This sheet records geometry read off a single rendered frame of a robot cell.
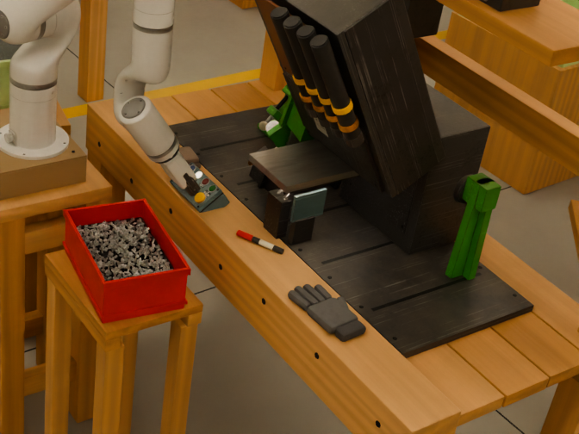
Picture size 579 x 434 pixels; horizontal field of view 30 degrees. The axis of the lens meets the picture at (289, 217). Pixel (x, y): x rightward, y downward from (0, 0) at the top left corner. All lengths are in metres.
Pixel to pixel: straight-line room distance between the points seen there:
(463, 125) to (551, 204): 2.36
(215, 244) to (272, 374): 1.05
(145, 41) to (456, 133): 0.77
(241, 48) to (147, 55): 3.44
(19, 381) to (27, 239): 0.48
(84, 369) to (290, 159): 1.06
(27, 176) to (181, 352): 0.61
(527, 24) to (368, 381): 0.87
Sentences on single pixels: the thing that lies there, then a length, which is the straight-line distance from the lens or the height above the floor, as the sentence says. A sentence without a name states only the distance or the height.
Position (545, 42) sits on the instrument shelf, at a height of 1.54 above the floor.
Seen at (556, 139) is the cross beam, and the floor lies 1.24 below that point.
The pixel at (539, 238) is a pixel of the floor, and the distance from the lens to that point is 4.72.
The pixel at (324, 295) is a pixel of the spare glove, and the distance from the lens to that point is 2.51.
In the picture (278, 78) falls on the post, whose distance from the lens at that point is 3.45.
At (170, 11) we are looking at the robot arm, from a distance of 2.42.
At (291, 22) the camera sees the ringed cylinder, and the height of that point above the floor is 1.55.
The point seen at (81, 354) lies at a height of 0.28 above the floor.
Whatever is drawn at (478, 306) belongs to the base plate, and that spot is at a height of 0.90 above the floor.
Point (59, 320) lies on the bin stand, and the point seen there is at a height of 0.62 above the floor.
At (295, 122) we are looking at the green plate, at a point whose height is 1.14.
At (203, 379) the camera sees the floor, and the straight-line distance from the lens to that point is 3.62.
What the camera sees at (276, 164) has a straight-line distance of 2.56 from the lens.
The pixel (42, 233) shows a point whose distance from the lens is 2.95.
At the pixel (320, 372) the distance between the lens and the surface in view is 2.45.
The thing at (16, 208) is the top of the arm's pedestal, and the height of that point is 0.85.
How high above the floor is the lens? 2.41
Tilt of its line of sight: 33 degrees down
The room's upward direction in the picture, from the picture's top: 9 degrees clockwise
